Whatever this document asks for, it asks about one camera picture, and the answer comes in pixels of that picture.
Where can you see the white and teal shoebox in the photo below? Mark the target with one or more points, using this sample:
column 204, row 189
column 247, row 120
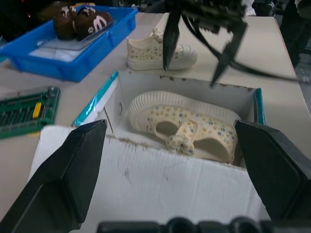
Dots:
column 158, row 184

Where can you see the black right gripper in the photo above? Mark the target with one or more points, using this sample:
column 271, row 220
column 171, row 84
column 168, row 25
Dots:
column 209, row 12

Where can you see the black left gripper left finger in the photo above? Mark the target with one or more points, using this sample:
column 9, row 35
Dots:
column 56, row 184

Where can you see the brown plush slipper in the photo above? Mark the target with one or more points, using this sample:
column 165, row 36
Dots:
column 63, row 26
column 97, row 23

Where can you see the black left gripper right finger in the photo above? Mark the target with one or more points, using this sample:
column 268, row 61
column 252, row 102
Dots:
column 277, row 174

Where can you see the cream floral child shoe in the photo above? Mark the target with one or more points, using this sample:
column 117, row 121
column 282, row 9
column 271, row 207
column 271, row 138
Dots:
column 170, row 114
column 145, row 53

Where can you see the clear plastic sheet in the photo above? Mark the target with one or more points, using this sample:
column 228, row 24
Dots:
column 60, row 47

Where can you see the green screwdriver set case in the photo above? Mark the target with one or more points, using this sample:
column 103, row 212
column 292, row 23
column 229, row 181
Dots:
column 24, row 126

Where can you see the blue plastic tray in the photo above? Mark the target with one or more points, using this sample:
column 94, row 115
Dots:
column 73, row 68

